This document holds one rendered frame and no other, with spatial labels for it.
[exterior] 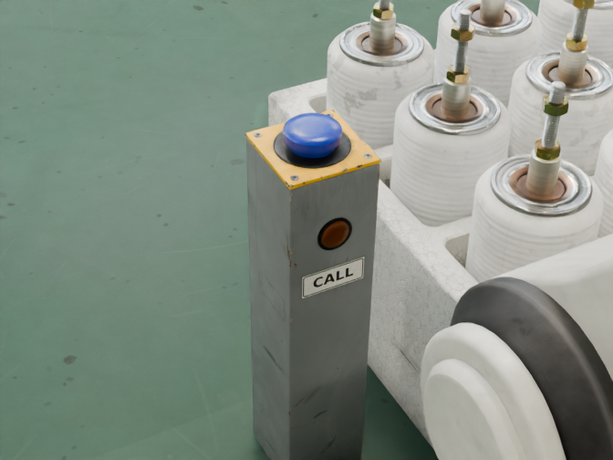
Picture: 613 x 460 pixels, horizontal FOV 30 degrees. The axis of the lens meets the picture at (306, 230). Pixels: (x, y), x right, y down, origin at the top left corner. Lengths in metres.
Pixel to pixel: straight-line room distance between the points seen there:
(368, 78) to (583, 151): 0.19
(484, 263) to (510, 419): 0.33
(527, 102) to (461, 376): 0.45
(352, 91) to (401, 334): 0.22
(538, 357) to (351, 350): 0.34
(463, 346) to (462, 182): 0.37
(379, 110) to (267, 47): 0.54
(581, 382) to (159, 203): 0.78
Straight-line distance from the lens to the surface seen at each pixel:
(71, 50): 1.55
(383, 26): 1.01
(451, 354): 0.59
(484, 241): 0.87
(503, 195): 0.85
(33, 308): 1.15
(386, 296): 0.98
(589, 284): 0.55
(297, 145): 0.77
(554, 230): 0.84
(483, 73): 1.07
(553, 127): 0.84
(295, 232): 0.77
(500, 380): 0.56
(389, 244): 0.94
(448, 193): 0.94
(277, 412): 0.92
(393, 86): 1.00
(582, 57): 1.00
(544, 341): 0.56
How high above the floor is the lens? 0.76
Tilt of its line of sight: 39 degrees down
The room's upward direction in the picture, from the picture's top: 1 degrees clockwise
